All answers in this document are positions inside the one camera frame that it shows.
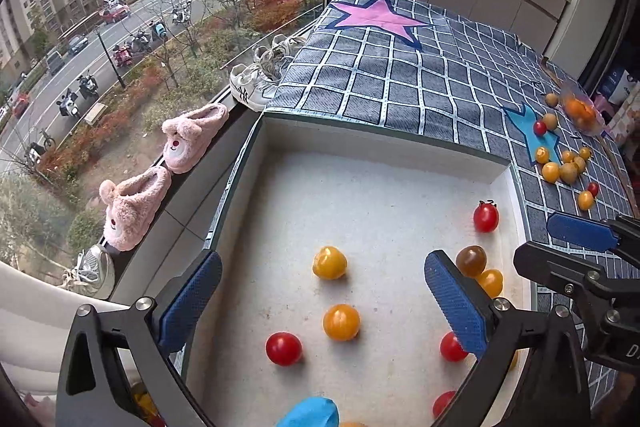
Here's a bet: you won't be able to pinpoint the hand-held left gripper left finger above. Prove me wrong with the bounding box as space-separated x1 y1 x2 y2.
56 249 223 427

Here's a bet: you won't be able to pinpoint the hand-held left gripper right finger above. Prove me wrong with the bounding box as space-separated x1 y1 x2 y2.
424 250 593 427

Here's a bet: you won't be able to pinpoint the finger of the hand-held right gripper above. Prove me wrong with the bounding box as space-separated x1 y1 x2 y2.
514 241 618 308
546 213 640 268

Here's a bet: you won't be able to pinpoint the yellow cherry tomato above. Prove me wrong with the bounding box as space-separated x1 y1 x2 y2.
312 246 348 281
322 304 361 342
475 269 504 299

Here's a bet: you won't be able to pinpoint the brown round longan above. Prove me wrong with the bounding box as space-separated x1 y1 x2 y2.
455 245 488 278

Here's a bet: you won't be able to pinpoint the red cherry tomato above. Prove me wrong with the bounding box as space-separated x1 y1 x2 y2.
473 201 500 234
440 331 470 363
432 390 457 419
265 332 303 367

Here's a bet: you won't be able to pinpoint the cherry tomatoes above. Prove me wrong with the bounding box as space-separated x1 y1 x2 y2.
532 121 600 212

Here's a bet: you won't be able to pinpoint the white foam tray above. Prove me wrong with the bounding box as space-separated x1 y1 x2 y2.
180 112 538 427

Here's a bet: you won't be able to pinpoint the grey sneaker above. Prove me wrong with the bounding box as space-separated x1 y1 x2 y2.
62 244 116 300

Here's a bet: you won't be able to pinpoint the pink plush slipper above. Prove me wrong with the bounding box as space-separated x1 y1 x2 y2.
161 103 230 172
98 166 172 252

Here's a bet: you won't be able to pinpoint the plastic bag of oranges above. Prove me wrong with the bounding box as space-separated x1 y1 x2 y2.
559 82 606 136

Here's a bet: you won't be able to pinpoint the white blue printed box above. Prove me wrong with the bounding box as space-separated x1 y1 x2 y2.
600 67 640 105

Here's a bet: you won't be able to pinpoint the blue rounded object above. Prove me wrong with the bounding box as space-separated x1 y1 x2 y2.
274 397 340 427

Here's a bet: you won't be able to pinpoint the white curtain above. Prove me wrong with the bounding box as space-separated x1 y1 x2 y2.
0 262 136 395

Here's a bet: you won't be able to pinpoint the white sneaker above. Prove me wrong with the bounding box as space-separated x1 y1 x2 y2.
252 34 308 75
230 63 278 112

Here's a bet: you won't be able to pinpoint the blue checkered cloth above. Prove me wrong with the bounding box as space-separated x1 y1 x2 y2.
207 0 633 410

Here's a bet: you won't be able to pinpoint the red car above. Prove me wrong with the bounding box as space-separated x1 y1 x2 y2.
100 4 131 24

